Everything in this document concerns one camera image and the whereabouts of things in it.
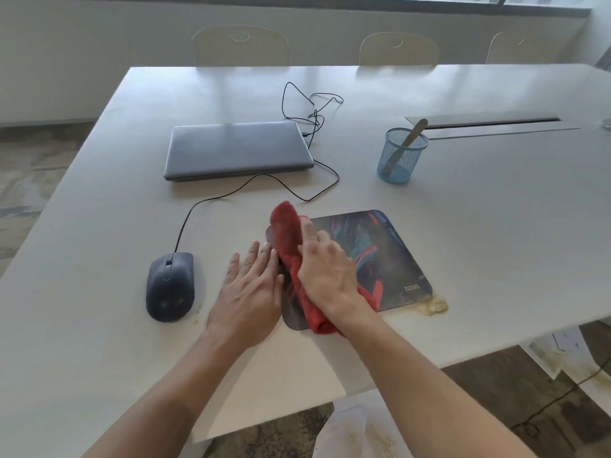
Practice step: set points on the grey closed laptop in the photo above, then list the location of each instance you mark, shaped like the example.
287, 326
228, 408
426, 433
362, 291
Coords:
236, 150

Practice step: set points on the person's left little finger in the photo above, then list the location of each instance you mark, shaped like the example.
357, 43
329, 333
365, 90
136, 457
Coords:
233, 267

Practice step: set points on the person's left middle finger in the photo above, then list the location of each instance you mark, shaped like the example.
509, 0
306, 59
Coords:
262, 262

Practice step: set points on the dark blue computer mouse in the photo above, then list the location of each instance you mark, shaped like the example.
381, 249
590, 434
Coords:
170, 287

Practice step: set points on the person's right forearm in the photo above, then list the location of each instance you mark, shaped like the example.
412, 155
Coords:
420, 391

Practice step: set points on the colourful painted mouse pad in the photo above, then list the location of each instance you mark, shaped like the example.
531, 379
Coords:
386, 252

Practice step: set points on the person's left hand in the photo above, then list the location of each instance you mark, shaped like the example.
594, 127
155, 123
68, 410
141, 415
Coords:
243, 305

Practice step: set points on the person's right hand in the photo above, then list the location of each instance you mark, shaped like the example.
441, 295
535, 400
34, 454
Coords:
329, 276

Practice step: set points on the person's left thumb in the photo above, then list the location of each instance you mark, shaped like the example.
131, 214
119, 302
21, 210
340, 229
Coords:
280, 290

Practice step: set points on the white sheet on floor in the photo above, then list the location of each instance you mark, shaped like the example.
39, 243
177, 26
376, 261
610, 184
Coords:
363, 429

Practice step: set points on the cream perforated chair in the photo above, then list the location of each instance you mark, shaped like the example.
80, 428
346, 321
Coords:
518, 48
241, 47
398, 51

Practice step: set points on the red cleaning cloth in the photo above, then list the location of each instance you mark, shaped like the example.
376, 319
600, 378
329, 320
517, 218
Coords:
289, 233

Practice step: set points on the yellowish spilled crumbs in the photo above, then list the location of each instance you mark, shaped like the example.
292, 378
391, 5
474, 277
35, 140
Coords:
433, 306

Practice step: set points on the wooden flat stick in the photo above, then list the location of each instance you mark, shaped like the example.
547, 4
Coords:
410, 134

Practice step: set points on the white stained papers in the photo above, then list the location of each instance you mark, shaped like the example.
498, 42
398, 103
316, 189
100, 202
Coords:
568, 352

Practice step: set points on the blue mesh pen cup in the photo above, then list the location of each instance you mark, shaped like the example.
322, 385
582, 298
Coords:
400, 159

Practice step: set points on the person's left forearm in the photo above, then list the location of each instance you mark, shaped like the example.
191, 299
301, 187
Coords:
181, 400

